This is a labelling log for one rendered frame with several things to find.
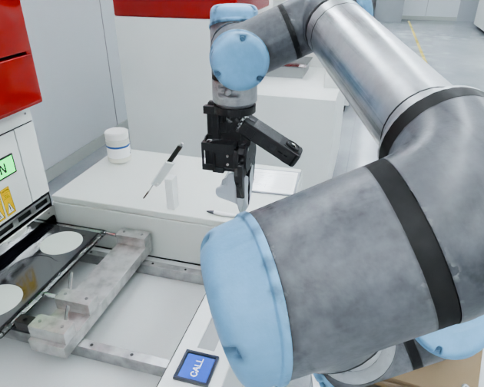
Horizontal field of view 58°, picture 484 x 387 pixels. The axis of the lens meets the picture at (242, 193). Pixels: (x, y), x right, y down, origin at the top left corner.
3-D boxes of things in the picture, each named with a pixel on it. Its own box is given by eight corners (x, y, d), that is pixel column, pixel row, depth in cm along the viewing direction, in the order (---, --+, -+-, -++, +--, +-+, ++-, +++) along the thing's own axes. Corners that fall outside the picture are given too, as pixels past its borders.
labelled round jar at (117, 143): (104, 162, 134) (99, 133, 130) (116, 153, 140) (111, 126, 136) (124, 165, 133) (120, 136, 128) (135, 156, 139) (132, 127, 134)
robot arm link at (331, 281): (421, 371, 68) (477, 308, 21) (331, 401, 70) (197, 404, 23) (388, 298, 74) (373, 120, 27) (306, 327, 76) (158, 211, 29)
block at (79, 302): (56, 308, 91) (54, 297, 89) (66, 297, 93) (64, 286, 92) (90, 315, 89) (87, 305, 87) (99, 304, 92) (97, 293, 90)
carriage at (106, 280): (31, 350, 85) (27, 339, 83) (124, 245, 115) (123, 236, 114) (66, 359, 83) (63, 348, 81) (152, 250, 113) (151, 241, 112)
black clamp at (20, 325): (16, 329, 85) (12, 319, 84) (24, 321, 87) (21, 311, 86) (31, 332, 84) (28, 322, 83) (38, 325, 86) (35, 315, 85)
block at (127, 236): (117, 243, 111) (115, 233, 110) (123, 236, 114) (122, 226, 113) (145, 248, 109) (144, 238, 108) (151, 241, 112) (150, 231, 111)
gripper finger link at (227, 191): (219, 209, 84) (217, 166, 80) (248, 213, 83) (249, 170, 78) (213, 216, 82) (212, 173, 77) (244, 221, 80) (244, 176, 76)
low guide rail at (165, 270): (51, 256, 116) (49, 246, 115) (56, 252, 118) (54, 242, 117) (230, 290, 104) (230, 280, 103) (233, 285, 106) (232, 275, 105)
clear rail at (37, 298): (-5, 339, 82) (-7, 334, 81) (103, 233, 114) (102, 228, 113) (1, 341, 82) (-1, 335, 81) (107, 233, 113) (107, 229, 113)
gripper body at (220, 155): (215, 157, 84) (213, 94, 78) (259, 162, 81) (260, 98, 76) (201, 173, 77) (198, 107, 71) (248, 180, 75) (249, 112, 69)
